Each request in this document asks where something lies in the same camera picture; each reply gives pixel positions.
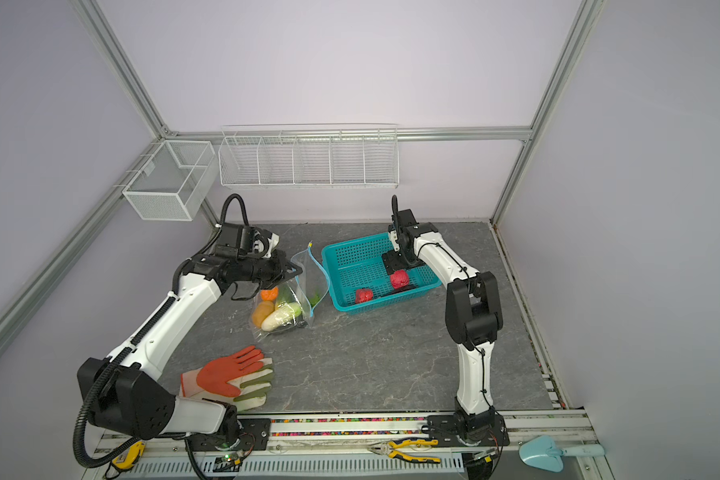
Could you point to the small orange fruit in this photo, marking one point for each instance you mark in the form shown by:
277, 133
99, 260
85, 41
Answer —
270, 295

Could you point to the yellow handled pliers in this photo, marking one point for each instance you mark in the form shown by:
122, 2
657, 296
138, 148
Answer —
403, 450

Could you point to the white mesh box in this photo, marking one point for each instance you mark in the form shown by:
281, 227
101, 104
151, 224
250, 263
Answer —
174, 181

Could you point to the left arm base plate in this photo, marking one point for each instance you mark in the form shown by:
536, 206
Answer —
249, 434

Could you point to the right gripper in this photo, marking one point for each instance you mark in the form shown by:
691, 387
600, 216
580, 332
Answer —
392, 263

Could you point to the pink red round fruit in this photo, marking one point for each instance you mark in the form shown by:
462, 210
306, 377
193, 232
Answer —
399, 279

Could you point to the teal plastic basket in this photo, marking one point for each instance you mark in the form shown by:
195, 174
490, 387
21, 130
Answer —
357, 263

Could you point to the white wire shelf basket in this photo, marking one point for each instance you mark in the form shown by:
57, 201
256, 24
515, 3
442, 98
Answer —
310, 156

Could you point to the white radish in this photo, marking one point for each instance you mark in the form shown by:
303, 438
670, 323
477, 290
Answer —
284, 315

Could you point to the small red pepper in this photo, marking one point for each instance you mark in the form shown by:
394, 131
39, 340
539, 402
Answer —
364, 295

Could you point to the white slotted cable duct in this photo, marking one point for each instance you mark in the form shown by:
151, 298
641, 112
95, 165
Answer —
311, 465

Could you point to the clear zip top bag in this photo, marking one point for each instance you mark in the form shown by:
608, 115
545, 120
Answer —
310, 278

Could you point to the red white work glove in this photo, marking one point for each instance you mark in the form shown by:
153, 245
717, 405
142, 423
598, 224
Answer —
242, 379

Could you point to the yellow orange mango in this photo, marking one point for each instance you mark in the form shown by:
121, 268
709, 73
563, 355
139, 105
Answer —
261, 312

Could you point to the yellow tape measure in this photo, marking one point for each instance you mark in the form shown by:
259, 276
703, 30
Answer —
129, 458

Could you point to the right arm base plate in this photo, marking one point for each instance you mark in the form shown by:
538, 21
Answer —
454, 429

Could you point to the light blue scoop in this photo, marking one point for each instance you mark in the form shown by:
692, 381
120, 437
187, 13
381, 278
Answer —
543, 453

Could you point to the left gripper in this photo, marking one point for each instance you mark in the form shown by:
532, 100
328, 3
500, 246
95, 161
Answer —
281, 273

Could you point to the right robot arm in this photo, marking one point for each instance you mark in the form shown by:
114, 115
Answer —
473, 314

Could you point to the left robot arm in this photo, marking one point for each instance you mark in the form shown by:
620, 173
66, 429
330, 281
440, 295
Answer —
123, 401

